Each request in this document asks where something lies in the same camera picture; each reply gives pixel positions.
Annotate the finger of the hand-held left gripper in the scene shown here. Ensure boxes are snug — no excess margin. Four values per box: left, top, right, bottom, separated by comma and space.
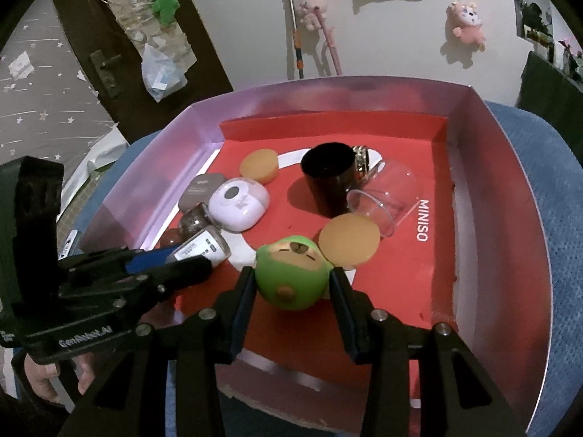
122, 245, 179, 275
137, 256, 214, 298

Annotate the row of figurines and bottles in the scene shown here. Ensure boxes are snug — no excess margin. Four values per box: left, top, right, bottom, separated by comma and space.
524, 27, 583, 78

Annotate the small bottle with white label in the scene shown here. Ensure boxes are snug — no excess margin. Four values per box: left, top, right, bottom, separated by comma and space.
166, 225, 231, 267

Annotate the pink plush toy with face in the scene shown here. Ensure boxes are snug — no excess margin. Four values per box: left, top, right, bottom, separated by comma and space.
445, 1, 487, 51

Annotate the pink plastic stick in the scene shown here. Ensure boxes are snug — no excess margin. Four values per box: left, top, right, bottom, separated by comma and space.
314, 11, 343, 76

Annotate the person's left hand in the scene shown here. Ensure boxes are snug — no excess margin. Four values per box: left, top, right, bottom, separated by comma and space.
11, 348, 98, 403

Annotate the green plush toy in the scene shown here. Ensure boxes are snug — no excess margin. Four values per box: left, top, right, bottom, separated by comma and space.
152, 0, 180, 28

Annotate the clear plastic cup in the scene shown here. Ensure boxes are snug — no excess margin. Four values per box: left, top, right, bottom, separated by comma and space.
346, 157, 424, 237

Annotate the white flat device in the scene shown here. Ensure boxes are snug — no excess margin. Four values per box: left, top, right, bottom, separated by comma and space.
59, 230, 83, 256

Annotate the dark brown door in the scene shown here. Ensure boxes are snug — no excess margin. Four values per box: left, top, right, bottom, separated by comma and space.
49, 0, 234, 139

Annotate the metal door handle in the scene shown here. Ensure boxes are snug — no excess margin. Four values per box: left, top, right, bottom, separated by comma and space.
89, 50, 124, 98

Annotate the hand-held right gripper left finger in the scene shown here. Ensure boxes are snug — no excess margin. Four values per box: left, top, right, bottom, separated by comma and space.
57, 266, 256, 437

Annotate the table with dark green cloth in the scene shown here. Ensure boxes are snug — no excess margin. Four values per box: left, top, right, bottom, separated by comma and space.
516, 50, 583, 155

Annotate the white stick with orange grip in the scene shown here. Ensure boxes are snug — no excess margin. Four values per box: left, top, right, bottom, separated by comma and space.
281, 0, 307, 80

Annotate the grey oval case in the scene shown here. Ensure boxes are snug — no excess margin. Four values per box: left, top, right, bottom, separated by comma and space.
177, 173, 226, 212

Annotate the wall mirror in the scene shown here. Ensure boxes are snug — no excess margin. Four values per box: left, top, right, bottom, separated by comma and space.
506, 0, 554, 39

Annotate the dark brown speckled ball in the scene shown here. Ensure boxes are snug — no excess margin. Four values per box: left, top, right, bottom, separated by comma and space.
179, 204, 222, 241

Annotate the black cup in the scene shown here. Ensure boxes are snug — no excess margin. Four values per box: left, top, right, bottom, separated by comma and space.
301, 142, 357, 218

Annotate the lilac cardboard box red inside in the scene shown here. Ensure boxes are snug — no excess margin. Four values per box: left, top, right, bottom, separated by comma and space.
79, 75, 559, 437

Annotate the white plastic bag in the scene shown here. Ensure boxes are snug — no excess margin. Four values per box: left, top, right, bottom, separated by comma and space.
141, 44, 188, 102

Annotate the red-brown ball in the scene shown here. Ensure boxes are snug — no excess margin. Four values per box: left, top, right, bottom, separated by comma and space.
157, 229, 187, 251

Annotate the crumpled grey hanging wrap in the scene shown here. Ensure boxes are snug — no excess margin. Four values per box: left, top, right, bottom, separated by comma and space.
93, 0, 199, 78

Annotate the gold studded cup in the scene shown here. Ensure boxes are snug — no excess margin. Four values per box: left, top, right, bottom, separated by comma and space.
352, 145, 381, 183

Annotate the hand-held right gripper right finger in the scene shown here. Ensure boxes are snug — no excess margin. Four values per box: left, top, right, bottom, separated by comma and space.
328, 268, 527, 437

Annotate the white paper sheet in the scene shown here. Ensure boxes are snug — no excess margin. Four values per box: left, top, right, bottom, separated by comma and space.
68, 121, 130, 192

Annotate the green squishy toy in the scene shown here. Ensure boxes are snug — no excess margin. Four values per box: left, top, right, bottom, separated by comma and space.
254, 235, 329, 312

